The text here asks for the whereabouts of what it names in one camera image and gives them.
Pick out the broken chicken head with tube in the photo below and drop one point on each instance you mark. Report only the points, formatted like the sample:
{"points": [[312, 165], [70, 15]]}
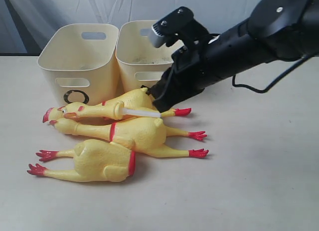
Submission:
{"points": [[115, 111]]}

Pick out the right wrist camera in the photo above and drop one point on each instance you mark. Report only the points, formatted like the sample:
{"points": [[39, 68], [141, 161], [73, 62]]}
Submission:
{"points": [[171, 28]]}

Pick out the cream bin marked O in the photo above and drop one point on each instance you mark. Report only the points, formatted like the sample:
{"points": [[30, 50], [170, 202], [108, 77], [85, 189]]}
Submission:
{"points": [[79, 63]]}

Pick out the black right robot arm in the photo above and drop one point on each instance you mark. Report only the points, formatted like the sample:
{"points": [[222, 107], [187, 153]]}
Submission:
{"points": [[285, 30]]}

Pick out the whole rubber chicken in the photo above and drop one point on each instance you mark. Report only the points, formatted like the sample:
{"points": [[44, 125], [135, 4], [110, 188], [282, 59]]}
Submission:
{"points": [[145, 135], [137, 99]]}

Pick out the headless rubber chicken body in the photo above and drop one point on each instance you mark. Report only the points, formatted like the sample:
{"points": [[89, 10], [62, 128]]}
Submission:
{"points": [[94, 161]]}

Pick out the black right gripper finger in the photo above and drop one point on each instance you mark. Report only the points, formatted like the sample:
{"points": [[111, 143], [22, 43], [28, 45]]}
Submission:
{"points": [[165, 98]]}

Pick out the cream bin marked X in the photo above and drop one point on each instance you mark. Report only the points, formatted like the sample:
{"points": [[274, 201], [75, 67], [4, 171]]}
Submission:
{"points": [[140, 63]]}

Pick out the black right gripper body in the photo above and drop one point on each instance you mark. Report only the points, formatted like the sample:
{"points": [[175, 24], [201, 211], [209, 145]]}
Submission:
{"points": [[190, 72]]}

